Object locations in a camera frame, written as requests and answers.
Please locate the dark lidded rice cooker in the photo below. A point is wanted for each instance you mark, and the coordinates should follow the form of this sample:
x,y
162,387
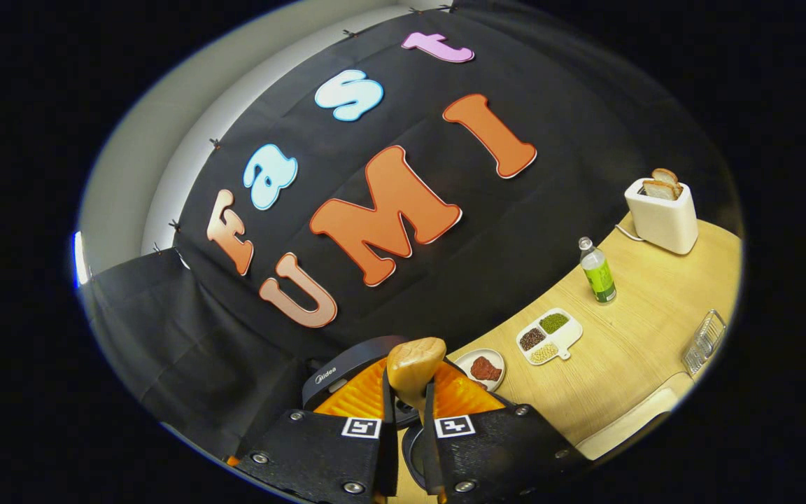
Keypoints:
x,y
336,374

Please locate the black backdrop cloth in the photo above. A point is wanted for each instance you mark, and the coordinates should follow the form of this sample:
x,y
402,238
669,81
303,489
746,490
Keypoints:
x,y
515,105

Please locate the round plate of red beans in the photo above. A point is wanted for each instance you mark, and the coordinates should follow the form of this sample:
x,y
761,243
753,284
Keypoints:
x,y
483,369

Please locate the wooden spoon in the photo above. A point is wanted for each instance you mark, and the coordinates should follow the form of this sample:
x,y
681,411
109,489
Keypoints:
x,y
413,367

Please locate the white divided grain dish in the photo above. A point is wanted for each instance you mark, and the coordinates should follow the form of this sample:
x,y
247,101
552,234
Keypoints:
x,y
550,336

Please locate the white toaster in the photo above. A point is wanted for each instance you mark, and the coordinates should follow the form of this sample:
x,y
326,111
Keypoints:
x,y
665,224

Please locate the toast slice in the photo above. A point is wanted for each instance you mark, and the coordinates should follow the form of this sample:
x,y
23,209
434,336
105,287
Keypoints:
x,y
667,175
658,190

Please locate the green label drink bottle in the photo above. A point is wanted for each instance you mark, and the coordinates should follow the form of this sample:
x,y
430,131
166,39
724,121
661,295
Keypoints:
x,y
599,276

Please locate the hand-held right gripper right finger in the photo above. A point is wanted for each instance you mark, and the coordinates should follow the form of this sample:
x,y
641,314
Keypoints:
x,y
501,455

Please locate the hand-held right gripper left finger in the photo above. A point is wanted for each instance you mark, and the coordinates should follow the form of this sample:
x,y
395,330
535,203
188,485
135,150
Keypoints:
x,y
319,455

